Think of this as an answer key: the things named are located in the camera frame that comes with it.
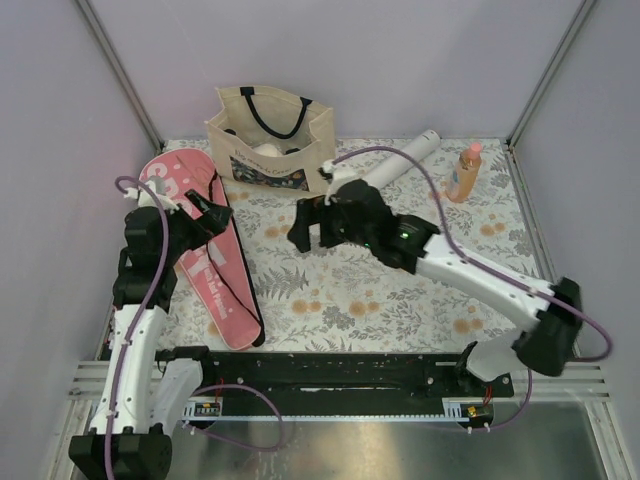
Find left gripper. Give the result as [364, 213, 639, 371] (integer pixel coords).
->
[161, 189, 232, 264]

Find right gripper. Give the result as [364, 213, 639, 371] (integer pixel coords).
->
[286, 195, 374, 253]

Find pink racket cover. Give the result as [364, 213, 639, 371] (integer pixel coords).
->
[140, 148, 265, 351]

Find white shuttlecock tube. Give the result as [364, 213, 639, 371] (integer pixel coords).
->
[359, 129, 442, 191]

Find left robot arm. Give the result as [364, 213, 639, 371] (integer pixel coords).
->
[69, 190, 232, 479]

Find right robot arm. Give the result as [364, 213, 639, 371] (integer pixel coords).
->
[287, 180, 583, 396]

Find floral tablecloth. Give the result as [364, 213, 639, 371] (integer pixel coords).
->
[107, 137, 564, 356]

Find white item inside bag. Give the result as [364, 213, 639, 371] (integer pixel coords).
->
[253, 143, 282, 157]

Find beige canvas tote bag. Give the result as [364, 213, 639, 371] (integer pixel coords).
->
[206, 86, 336, 194]

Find peach lotion bottle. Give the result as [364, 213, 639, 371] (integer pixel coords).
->
[445, 142, 483, 203]

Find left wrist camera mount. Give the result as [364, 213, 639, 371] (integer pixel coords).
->
[123, 181, 177, 210]

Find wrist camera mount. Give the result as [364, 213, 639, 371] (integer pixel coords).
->
[319, 160, 358, 206]
[123, 181, 177, 210]

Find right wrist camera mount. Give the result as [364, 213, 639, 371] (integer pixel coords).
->
[319, 160, 358, 206]

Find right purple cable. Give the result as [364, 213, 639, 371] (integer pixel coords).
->
[329, 147, 614, 434]

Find purple cable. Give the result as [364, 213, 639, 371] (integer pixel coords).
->
[329, 147, 614, 434]
[102, 175, 287, 480]

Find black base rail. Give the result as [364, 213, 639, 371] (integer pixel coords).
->
[155, 347, 514, 418]

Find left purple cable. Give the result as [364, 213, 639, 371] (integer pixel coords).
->
[102, 175, 287, 480]

